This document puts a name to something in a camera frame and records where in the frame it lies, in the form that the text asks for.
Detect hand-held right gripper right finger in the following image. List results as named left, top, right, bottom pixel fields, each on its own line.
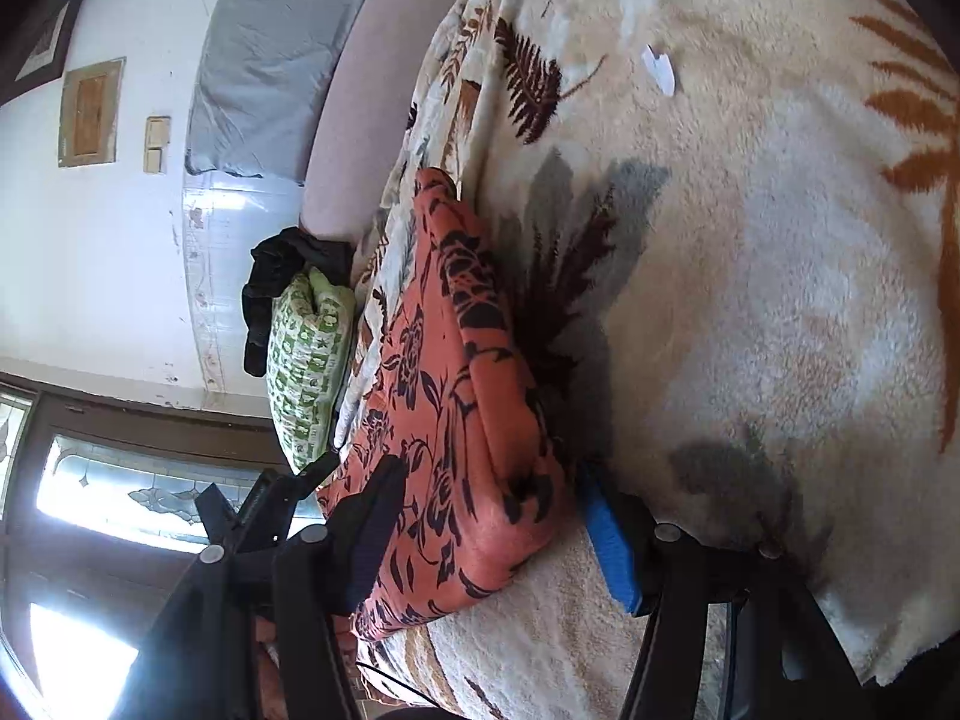
left=581, top=463, right=871, bottom=720

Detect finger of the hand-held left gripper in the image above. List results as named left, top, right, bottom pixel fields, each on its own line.
left=193, top=454, right=340, bottom=563

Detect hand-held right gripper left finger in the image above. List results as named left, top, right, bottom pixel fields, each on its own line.
left=135, top=456, right=410, bottom=720

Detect orange floral garment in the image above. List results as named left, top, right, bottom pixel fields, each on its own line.
left=315, top=167, right=578, bottom=642

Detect wooden door with stained glass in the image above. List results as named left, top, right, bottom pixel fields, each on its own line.
left=0, top=371, right=338, bottom=720

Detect green checkered pillow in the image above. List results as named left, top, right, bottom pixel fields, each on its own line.
left=266, top=270, right=357, bottom=475

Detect black garment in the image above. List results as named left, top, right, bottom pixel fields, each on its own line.
left=241, top=226, right=353, bottom=377

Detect leaf print fleece blanket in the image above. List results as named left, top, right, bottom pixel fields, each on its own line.
left=330, top=0, right=960, bottom=720

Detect pink sofa cushion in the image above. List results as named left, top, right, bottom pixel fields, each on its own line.
left=298, top=0, right=488, bottom=241

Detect grey blue pillow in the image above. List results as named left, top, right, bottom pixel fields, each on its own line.
left=184, top=0, right=391, bottom=185

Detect white paper scrap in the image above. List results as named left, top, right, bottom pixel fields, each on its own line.
left=643, top=43, right=676, bottom=98

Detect framed wall plaque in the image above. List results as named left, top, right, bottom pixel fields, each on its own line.
left=58, top=56, right=126, bottom=167

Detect dark framed wall picture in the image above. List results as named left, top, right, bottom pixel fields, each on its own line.
left=15, top=0, right=91, bottom=83

